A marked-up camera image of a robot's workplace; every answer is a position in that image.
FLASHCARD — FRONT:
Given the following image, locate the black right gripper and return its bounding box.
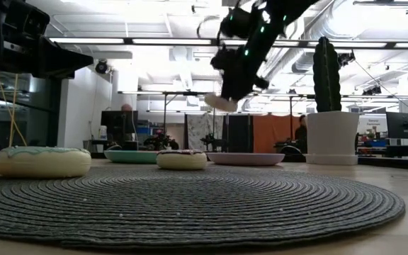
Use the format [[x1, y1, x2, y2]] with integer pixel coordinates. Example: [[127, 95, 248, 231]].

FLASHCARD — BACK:
[[210, 45, 271, 103]]

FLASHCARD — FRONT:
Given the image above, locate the round grey woven placemat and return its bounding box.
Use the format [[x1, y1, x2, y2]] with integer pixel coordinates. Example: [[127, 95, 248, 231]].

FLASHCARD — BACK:
[[0, 166, 406, 249]]

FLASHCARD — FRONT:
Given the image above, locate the teal plate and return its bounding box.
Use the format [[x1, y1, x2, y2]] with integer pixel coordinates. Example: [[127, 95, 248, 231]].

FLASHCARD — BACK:
[[103, 149, 159, 165]]

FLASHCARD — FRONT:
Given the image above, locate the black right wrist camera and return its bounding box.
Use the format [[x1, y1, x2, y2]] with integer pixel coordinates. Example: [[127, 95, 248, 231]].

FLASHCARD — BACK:
[[217, 6, 261, 39]]

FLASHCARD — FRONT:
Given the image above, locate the long ceiling light bar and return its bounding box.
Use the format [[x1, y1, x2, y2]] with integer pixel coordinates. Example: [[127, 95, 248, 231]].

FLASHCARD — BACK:
[[47, 36, 408, 50]]

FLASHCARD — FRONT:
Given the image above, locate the large green iced donut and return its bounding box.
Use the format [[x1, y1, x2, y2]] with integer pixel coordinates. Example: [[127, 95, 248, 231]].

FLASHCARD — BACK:
[[0, 145, 93, 179]]

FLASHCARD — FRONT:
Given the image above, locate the purple plate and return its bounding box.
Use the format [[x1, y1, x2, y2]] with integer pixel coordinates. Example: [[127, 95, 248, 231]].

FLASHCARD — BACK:
[[205, 152, 285, 167]]

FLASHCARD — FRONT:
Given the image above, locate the white plant pot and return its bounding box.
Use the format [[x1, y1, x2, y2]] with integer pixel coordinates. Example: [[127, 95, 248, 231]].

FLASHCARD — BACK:
[[305, 110, 361, 166]]

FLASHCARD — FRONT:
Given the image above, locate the orange curtain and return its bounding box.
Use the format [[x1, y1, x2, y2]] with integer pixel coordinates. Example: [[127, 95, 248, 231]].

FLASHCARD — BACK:
[[252, 115, 307, 154]]

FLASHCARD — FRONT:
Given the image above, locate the black curtain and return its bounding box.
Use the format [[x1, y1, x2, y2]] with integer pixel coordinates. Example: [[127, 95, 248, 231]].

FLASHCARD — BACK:
[[221, 113, 254, 153]]

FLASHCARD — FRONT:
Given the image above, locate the green cactus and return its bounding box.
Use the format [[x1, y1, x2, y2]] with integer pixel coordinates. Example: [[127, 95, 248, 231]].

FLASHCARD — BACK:
[[312, 36, 342, 113]]

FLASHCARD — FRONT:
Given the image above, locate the black computer monitor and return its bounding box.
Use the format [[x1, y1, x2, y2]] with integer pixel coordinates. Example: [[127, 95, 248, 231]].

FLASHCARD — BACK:
[[385, 111, 408, 140], [100, 110, 140, 149]]

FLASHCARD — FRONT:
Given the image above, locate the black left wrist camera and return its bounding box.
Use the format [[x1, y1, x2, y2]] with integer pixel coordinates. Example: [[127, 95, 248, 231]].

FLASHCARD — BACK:
[[4, 0, 51, 40]]

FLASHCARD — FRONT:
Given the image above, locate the person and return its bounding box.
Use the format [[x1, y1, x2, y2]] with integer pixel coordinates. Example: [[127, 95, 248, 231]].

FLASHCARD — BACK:
[[294, 114, 308, 142], [113, 103, 140, 149]]

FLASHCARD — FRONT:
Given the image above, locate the chocolate iced drizzled donut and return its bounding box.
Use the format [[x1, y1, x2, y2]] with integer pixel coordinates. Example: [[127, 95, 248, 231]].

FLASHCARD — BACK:
[[156, 149, 208, 171]]

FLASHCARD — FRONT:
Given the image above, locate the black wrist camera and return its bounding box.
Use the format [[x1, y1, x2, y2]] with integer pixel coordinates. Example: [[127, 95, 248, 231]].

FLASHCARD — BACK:
[[217, 6, 261, 39], [4, 0, 51, 40]]

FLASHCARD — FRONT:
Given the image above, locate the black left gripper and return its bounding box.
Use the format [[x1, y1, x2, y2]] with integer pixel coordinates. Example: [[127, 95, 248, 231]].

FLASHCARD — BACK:
[[0, 36, 95, 80]]

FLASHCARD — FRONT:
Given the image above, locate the grey patterned cloth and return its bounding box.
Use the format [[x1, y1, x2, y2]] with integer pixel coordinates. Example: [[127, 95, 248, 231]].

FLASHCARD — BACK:
[[184, 113, 222, 152]]

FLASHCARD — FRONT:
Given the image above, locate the yellow extension cable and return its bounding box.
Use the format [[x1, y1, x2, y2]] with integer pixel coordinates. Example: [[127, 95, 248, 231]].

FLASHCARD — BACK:
[[0, 72, 30, 148]]

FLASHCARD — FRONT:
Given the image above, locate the round black ceiling spotlight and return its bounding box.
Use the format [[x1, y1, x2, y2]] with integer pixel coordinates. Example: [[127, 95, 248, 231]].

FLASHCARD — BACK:
[[94, 59, 110, 74]]

